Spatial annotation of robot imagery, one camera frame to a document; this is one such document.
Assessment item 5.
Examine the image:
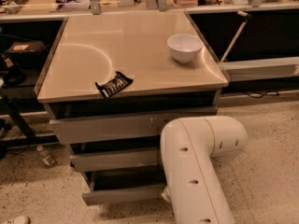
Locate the black floor cable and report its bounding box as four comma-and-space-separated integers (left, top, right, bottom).
242, 90, 280, 99

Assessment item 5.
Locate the grey drawer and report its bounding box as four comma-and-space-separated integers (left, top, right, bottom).
69, 147, 162, 172
50, 106, 218, 145
82, 165, 165, 205

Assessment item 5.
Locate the grey top drawer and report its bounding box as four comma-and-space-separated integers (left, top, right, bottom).
50, 106, 218, 145

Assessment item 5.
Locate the black bag with label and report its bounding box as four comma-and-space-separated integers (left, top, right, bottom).
4, 41, 48, 69

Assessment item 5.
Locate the white shoe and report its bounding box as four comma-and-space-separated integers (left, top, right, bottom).
2, 216, 30, 224

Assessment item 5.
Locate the black snack wrapper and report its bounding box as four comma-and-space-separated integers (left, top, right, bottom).
95, 71, 134, 99

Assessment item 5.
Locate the grey middle drawer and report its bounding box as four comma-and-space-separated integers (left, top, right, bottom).
69, 147, 162, 172

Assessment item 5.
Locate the grey drawer cabinet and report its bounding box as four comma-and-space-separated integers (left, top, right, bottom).
34, 10, 231, 173

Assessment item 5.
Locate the plastic water bottle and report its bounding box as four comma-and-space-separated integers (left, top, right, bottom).
36, 146, 57, 167

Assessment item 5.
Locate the white bowl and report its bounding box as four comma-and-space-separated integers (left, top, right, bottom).
167, 34, 204, 63

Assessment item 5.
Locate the black stand leg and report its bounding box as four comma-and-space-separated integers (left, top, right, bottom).
0, 95, 58, 149

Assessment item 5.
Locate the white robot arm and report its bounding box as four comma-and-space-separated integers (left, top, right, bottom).
160, 116, 248, 224

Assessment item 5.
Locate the grey bottom drawer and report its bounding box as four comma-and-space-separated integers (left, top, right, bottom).
82, 165, 165, 205

